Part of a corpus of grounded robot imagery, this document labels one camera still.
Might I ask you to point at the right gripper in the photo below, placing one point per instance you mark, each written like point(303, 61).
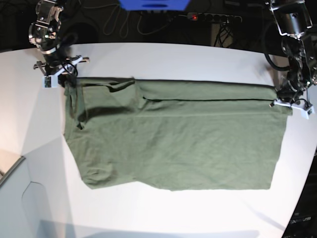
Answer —
point(59, 68)

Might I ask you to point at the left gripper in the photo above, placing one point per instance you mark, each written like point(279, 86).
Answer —
point(301, 75)

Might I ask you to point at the green t-shirt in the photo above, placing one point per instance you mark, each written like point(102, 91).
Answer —
point(175, 135)

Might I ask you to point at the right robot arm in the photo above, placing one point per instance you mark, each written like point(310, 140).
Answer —
point(49, 13)

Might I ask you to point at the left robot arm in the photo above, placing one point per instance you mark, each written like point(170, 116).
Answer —
point(293, 22)

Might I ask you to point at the blue box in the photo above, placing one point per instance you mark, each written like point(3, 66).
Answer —
point(141, 5)

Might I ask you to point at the black power strip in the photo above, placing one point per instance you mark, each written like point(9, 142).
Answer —
point(214, 18)

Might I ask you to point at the black device at table edge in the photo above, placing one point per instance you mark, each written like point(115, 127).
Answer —
point(303, 223)

